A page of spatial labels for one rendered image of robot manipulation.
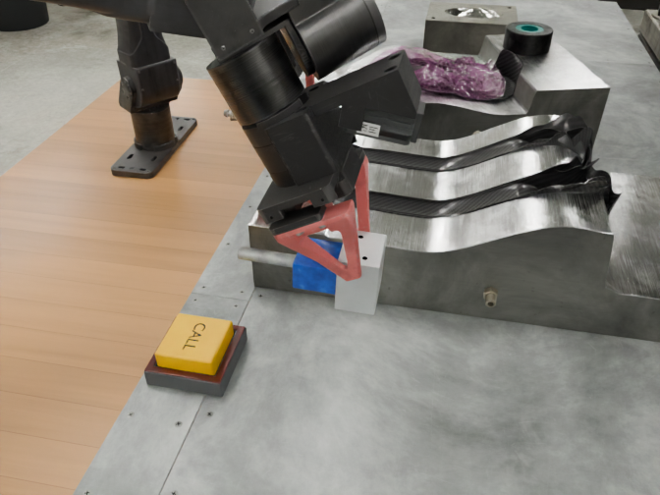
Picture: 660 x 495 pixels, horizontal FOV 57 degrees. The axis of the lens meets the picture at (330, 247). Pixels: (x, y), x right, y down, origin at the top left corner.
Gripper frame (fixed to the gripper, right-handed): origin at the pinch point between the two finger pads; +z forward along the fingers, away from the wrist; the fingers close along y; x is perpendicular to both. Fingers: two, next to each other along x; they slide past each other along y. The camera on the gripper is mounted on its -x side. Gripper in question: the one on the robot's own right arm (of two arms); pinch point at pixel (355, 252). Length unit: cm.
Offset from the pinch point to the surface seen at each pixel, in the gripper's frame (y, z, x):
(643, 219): 25.0, 22.1, -23.8
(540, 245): 10.2, 11.4, -13.5
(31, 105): 212, -10, 219
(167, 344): -3.6, 1.8, 21.0
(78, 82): 243, -7, 212
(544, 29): 69, 10, -19
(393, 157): 30.4, 5.8, 2.7
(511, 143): 30.4, 9.5, -11.9
